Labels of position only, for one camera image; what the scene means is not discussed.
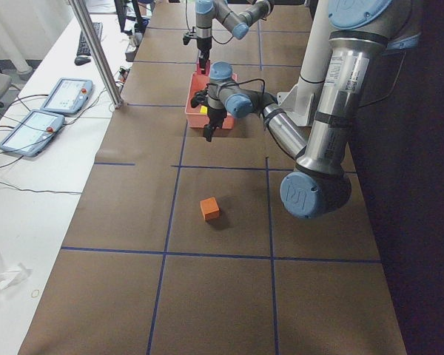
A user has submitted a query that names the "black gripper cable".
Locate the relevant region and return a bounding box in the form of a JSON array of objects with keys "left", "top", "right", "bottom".
[{"left": 184, "top": 0, "right": 238, "bottom": 44}]

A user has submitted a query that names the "lower teach pendant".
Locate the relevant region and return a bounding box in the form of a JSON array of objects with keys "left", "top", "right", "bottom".
[{"left": 0, "top": 109, "right": 65, "bottom": 158}]

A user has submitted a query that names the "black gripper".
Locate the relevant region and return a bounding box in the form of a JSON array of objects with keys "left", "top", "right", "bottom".
[
  {"left": 203, "top": 107, "right": 225, "bottom": 142},
  {"left": 196, "top": 36, "right": 212, "bottom": 66}
]

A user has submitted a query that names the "pink plastic bin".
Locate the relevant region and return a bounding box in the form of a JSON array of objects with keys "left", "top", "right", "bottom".
[{"left": 185, "top": 72, "right": 238, "bottom": 130}]

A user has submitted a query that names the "black keyboard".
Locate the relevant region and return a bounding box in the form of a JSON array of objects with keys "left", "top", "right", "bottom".
[{"left": 77, "top": 21, "right": 104, "bottom": 57}]

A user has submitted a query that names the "teach pendant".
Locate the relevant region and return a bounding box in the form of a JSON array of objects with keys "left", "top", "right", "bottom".
[
  {"left": 41, "top": 78, "right": 93, "bottom": 115},
  {"left": 0, "top": 109, "right": 65, "bottom": 158}
]

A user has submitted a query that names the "black computer mouse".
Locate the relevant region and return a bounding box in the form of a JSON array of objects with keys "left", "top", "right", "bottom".
[{"left": 74, "top": 55, "right": 91, "bottom": 67}]

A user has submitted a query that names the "red foam block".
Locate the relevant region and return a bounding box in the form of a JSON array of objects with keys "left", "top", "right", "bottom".
[{"left": 196, "top": 61, "right": 211, "bottom": 76}]

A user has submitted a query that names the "orange foam block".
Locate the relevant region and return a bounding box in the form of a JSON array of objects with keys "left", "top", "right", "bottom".
[{"left": 200, "top": 197, "right": 221, "bottom": 221}]

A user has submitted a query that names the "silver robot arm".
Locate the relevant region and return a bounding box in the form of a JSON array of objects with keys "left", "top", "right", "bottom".
[
  {"left": 195, "top": 0, "right": 275, "bottom": 75},
  {"left": 195, "top": 1, "right": 423, "bottom": 218}
]

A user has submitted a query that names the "upper teach pendant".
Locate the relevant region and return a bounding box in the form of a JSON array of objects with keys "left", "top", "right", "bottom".
[{"left": 41, "top": 78, "right": 93, "bottom": 115}]

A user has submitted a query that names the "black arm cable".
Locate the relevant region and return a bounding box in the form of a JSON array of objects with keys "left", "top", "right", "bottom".
[{"left": 206, "top": 77, "right": 267, "bottom": 123}]

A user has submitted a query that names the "aluminium frame post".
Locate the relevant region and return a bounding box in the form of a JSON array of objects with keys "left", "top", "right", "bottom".
[{"left": 69, "top": 0, "right": 124, "bottom": 109}]

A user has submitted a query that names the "crumpled white paper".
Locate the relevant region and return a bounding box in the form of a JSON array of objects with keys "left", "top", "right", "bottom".
[{"left": 0, "top": 248, "right": 33, "bottom": 305}]

